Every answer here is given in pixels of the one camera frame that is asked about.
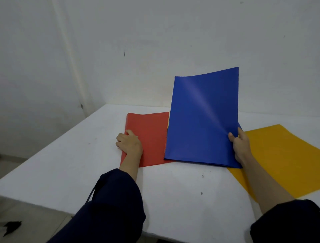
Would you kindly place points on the yellow paper folder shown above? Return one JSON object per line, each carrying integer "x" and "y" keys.
{"x": 282, "y": 157}

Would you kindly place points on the person's right hand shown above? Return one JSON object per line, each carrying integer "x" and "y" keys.
{"x": 242, "y": 149}

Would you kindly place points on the person's left forearm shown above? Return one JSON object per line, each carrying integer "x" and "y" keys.
{"x": 117, "y": 200}

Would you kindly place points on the person's left hand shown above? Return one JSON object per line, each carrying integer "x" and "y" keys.
{"x": 131, "y": 145}

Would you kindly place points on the person's left thumb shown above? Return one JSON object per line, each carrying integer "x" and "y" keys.
{"x": 131, "y": 133}

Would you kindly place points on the person's right forearm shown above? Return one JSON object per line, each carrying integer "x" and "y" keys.
{"x": 272, "y": 200}

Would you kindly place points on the blue paper folder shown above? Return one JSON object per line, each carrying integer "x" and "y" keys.
{"x": 202, "y": 117}

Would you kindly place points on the person's right thumb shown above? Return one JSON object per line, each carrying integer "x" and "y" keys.
{"x": 231, "y": 137}

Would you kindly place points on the red paper folder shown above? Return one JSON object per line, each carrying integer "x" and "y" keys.
{"x": 150, "y": 135}

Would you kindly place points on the black scrap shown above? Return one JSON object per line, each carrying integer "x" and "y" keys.
{"x": 12, "y": 227}

